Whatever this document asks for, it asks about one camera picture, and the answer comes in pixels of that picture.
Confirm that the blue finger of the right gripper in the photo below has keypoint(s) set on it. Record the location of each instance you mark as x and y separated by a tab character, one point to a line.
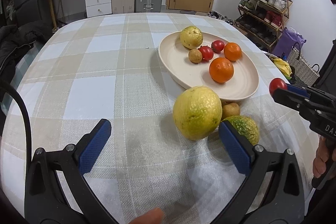
293	100
298	89

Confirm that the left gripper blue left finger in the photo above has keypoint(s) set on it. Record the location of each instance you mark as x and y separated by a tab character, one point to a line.
56	190

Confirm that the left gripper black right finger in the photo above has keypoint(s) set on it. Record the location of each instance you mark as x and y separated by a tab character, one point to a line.
272	191

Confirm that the round red tomato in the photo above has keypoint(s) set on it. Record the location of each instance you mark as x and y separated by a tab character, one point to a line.
275	84

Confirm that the wrinkled green guava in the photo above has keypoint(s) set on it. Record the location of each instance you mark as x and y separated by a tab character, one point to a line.
246	127

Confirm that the brown longan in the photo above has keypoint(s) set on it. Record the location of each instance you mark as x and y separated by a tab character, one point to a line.
230	109
195	56

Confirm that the small orange mandarin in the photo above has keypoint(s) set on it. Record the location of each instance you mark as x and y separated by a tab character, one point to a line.
232	51

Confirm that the large orange mandarin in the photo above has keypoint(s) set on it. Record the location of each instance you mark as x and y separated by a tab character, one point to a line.
221	70

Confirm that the oblong red tomato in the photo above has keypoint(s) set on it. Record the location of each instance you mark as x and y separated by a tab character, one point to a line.
217	46

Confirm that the large yellow guava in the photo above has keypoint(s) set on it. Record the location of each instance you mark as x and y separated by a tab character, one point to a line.
197	112

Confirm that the small red cherry tomato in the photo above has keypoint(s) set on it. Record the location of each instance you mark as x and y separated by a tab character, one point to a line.
207	53

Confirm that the yellow-green guava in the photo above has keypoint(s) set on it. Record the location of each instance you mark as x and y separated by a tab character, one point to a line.
191	37

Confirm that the person's right hand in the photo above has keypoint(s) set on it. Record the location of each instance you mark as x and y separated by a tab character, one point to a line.
321	157

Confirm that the person's left hand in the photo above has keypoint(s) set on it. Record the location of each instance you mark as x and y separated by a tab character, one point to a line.
154	216

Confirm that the woven grey basket bag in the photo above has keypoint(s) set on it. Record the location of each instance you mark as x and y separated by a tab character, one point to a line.
303	71

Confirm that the banana bunch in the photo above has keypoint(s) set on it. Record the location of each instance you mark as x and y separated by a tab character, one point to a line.
283	67

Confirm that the purple bag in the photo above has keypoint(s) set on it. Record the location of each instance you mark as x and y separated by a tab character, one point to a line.
288	39

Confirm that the wooden shoe rack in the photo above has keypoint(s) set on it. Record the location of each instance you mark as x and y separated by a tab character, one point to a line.
264	20

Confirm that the checkered beige tablecloth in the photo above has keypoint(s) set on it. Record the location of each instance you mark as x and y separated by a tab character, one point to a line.
109	67

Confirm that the black jacket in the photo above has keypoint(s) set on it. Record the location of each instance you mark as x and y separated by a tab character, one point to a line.
17	41

